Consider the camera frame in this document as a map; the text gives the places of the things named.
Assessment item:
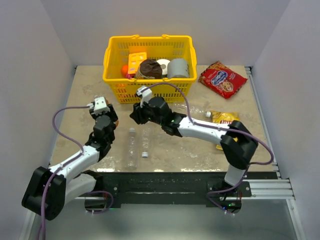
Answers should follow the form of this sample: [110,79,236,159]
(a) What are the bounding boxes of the brown wrapped package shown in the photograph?
[135,58,163,80]

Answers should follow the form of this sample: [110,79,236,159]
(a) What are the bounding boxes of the white tape roll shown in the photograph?
[156,58,170,78]

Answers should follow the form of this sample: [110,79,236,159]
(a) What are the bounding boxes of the orange juice carton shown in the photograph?
[127,52,147,75]

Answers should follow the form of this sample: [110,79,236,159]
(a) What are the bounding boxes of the clear bottle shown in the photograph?
[171,102,211,121]
[141,123,151,159]
[126,127,139,171]

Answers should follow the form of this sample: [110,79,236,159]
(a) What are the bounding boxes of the red snack bag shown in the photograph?
[198,61,248,99]

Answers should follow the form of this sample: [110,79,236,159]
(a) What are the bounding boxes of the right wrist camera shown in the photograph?
[136,85,153,108]

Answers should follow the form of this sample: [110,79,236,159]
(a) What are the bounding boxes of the orange tea bottle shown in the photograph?
[106,100,119,127]

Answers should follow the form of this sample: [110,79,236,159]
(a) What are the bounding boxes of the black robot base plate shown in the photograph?
[83,172,252,213]

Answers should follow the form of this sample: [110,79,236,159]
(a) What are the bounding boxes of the grey tape roll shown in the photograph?
[167,58,190,79]

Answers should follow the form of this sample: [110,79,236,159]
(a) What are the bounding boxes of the orange ball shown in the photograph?
[121,64,128,78]

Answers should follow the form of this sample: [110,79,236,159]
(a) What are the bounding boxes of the yellow chips bag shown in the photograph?
[209,110,240,151]

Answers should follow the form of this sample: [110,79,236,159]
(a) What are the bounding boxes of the yellow plastic shopping basket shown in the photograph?
[102,34,198,105]

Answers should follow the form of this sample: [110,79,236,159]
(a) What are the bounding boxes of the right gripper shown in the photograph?
[130,97,164,126]

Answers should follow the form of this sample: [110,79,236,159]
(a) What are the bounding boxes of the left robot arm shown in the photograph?
[21,97,118,221]

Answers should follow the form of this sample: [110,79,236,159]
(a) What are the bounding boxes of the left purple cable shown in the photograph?
[36,104,97,240]

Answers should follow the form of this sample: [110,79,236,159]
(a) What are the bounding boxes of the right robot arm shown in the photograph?
[129,97,258,197]

